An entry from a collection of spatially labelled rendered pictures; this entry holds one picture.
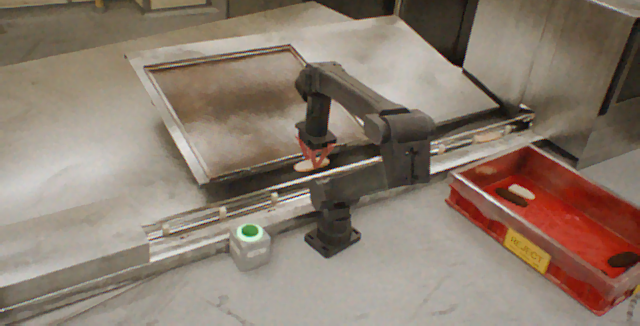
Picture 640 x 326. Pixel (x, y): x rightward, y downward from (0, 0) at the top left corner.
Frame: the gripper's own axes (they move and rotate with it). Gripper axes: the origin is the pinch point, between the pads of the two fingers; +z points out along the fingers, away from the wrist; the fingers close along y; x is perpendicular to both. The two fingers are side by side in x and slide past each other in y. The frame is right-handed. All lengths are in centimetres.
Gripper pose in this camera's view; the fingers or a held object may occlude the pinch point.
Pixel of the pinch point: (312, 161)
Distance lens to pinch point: 152.6
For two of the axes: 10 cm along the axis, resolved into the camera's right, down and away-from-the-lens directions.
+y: -5.2, -5.1, 6.8
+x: -8.5, 2.2, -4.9
